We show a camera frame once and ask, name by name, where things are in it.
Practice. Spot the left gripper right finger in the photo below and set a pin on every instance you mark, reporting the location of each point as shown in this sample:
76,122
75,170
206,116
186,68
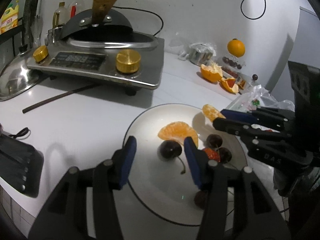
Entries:
197,162

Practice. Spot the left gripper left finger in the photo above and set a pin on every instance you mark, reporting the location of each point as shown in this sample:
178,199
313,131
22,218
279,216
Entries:
122,163

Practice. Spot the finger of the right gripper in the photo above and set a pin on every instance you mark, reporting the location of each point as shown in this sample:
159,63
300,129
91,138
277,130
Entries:
240,116
237,127

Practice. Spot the red strawberry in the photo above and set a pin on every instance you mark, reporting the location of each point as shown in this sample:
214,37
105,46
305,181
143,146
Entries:
212,154

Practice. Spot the small peeled tangerine piece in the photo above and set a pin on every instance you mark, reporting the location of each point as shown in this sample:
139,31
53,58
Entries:
211,112

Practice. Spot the dark cherry with stem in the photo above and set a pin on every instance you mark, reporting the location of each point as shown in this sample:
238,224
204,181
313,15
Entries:
170,150

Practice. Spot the large peeled tangerine half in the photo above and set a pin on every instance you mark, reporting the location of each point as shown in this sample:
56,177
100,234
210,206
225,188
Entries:
178,131

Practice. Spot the clear printed plastic bag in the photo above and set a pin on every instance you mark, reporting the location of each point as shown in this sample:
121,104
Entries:
258,96

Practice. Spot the white round plate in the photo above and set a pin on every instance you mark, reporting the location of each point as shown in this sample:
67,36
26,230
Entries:
166,188

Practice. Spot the orange peel piece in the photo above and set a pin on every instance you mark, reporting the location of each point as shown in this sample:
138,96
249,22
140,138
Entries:
229,84

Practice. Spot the peeled orange with rind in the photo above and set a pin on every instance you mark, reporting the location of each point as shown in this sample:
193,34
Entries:
212,73

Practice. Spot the glass jar with dates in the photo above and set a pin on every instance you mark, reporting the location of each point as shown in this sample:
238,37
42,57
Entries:
233,66

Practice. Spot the crumpled clear bag with cups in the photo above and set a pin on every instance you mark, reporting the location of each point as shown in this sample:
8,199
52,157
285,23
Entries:
198,53

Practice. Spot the whole orange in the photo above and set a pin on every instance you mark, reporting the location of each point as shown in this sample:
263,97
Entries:
236,47

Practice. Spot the steel induction cooker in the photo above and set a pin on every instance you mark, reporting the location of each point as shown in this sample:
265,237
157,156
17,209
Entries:
97,61

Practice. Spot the dark chopstick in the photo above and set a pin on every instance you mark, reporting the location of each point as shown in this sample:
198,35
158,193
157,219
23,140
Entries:
63,95

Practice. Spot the steel pot lid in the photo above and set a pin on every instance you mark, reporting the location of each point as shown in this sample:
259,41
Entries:
16,77

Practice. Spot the oil bottle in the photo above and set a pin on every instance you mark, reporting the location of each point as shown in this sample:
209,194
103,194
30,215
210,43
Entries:
60,16

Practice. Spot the red cap sauce bottle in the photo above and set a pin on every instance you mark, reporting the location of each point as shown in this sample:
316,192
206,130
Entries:
76,7

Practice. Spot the yellow detergent bottle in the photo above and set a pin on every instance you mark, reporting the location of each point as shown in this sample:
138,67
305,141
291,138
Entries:
9,19

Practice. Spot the black wok with wooden handle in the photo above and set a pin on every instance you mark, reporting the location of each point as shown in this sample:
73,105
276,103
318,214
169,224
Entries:
100,23

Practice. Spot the black wire rack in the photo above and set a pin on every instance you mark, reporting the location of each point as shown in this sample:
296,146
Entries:
14,31

